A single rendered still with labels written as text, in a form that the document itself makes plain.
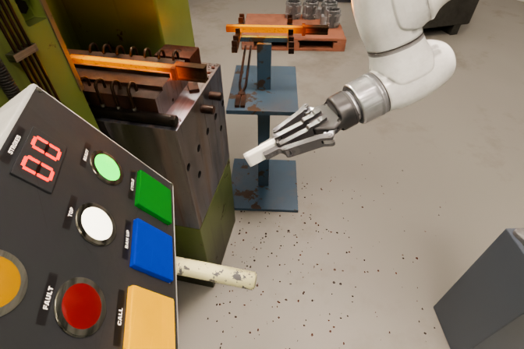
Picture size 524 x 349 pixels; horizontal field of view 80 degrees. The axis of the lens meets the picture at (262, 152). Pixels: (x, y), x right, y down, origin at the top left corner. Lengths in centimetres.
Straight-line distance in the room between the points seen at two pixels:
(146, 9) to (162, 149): 49
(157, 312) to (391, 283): 133
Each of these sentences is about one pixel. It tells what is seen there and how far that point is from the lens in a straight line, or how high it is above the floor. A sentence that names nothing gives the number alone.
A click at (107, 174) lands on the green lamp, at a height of 109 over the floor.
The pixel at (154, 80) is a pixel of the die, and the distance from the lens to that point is 91.
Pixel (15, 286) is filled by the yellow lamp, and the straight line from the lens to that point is 36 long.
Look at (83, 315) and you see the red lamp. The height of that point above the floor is 109.
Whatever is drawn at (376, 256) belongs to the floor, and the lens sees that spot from 171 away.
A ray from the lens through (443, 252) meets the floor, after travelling 186.
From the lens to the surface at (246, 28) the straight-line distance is 133.
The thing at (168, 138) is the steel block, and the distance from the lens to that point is 86.
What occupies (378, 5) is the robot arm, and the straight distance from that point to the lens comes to 61.
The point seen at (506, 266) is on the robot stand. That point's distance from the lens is 126.
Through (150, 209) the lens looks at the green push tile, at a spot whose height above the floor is 102.
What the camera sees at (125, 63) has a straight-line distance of 99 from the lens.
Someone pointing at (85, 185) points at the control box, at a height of 111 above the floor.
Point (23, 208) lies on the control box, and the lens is 40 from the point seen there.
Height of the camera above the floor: 141
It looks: 42 degrees down
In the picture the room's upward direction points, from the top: straight up
